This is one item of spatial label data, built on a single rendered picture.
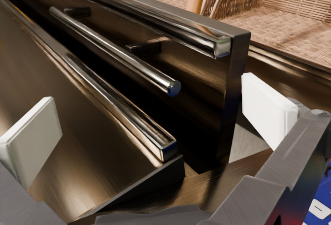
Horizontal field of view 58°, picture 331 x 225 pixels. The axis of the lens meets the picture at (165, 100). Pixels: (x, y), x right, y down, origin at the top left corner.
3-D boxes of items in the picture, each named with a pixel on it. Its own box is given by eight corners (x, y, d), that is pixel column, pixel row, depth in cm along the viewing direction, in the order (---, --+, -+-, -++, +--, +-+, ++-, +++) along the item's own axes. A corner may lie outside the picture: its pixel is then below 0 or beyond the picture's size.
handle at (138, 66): (216, 68, 29) (215, 83, 29) (82, 2, 52) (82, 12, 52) (168, 83, 26) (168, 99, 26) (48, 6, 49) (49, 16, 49)
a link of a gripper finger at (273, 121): (284, 108, 14) (300, 106, 14) (241, 73, 20) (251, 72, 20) (283, 165, 15) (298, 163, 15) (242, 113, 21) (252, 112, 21)
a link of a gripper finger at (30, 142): (24, 197, 15) (9, 199, 15) (63, 135, 21) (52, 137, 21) (7, 142, 14) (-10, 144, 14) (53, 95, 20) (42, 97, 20)
